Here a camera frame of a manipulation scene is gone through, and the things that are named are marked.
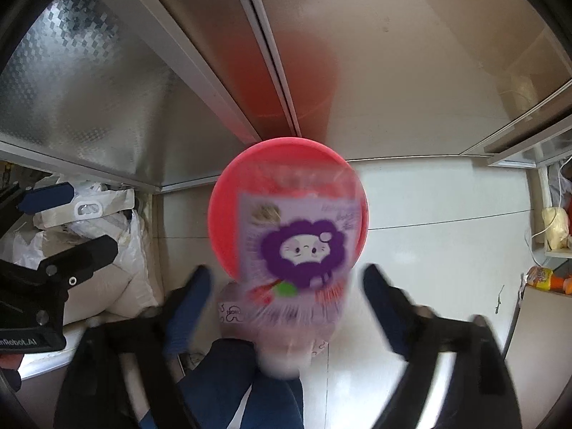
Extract yellow orange snack bag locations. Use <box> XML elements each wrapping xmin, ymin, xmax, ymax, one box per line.
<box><xmin>526</xmin><ymin>266</ymin><xmax>572</xmax><ymax>295</ymax></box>

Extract red plastic trash bucket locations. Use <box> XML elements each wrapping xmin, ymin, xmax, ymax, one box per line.
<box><xmin>207</xmin><ymin>138</ymin><xmax>369</xmax><ymax>279</ymax></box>

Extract cream yellow bag on shelf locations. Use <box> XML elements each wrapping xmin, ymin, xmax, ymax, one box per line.
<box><xmin>542</xmin><ymin>207</ymin><xmax>571</xmax><ymax>251</ymax></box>

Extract person legs blue jeans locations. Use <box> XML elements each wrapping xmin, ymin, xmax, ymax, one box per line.
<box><xmin>178</xmin><ymin>338</ymin><xmax>305</xmax><ymax>428</ymax></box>

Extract white plastic sack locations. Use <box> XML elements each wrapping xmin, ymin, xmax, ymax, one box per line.
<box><xmin>1</xmin><ymin>175</ymin><xmax>162</xmax><ymax>325</ymax></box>

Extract person left hand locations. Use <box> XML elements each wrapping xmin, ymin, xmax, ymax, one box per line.
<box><xmin>0</xmin><ymin>354</ymin><xmax>23</xmax><ymax>371</ymax></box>

